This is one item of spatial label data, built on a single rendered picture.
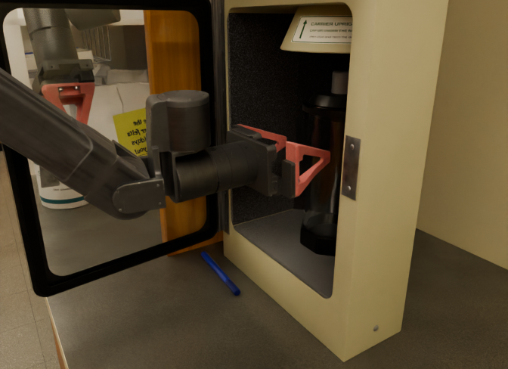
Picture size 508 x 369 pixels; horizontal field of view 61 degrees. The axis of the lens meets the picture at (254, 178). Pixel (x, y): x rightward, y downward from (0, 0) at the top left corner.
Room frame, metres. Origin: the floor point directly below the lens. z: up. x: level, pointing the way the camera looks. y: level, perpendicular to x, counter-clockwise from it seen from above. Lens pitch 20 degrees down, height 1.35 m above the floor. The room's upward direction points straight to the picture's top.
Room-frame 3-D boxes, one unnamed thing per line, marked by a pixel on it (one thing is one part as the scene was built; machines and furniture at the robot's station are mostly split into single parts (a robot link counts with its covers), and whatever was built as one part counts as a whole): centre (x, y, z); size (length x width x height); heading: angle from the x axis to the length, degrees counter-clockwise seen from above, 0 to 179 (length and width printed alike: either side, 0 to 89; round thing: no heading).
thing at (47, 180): (0.51, 0.26, 1.18); 0.02 x 0.02 x 0.06; 39
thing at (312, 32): (0.61, -0.12, 1.34); 0.18 x 0.18 x 0.05
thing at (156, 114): (0.47, 0.11, 1.22); 0.12 x 0.09 x 0.11; 111
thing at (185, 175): (0.48, 0.08, 1.18); 0.07 x 0.06 x 0.07; 122
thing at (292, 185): (0.53, -0.05, 1.18); 0.09 x 0.07 x 0.07; 122
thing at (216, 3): (0.69, 0.06, 1.19); 0.03 x 0.02 x 0.39; 33
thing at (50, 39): (0.59, 0.18, 1.19); 0.30 x 0.01 x 0.40; 129
